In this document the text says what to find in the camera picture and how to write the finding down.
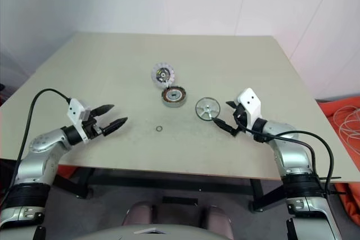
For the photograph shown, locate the black metal table frame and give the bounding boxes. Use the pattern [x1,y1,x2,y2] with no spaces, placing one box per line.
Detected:
[53,166,285,212]

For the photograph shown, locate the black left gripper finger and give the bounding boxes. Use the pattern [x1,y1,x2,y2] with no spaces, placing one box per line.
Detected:
[92,104,115,117]
[101,116,129,136]

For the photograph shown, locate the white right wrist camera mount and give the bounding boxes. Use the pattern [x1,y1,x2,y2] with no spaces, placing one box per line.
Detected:
[235,88,262,128]

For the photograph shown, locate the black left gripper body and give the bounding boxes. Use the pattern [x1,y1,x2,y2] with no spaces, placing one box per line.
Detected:
[81,115,105,141]

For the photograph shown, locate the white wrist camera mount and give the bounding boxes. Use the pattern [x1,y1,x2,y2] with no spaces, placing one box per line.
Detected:
[66,98,95,143]
[235,88,262,128]

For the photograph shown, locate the orange beanbag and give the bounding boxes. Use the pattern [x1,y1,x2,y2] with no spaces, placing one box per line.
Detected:
[316,93,360,225]

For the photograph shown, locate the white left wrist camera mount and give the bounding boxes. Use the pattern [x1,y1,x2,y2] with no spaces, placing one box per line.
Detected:
[66,98,95,143]

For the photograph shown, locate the maroon rounded shape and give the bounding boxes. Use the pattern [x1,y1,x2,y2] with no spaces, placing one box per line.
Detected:
[122,201,158,227]
[202,205,234,240]

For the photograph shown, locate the black cable tie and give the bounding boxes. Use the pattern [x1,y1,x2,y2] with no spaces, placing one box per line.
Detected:
[314,176,347,196]

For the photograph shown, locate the round silver motor end cap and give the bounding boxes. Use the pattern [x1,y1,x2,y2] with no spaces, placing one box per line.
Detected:
[151,61,177,88]

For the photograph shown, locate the orange cloth under table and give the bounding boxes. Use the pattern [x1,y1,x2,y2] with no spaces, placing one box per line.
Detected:
[57,165,78,180]

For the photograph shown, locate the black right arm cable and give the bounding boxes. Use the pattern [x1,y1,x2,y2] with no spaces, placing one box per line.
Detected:
[235,116,335,196]

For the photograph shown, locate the white coiled cable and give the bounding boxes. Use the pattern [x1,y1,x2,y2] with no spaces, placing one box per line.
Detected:
[333,105,360,167]

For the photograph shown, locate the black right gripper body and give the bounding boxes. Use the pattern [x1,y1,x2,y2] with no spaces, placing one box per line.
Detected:
[232,103,250,133]

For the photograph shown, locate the silver motor stator housing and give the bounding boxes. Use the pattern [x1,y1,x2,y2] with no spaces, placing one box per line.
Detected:
[160,85,187,109]

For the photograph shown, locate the spoked silver rotor disc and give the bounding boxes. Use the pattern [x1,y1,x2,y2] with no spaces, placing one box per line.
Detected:
[195,97,221,122]

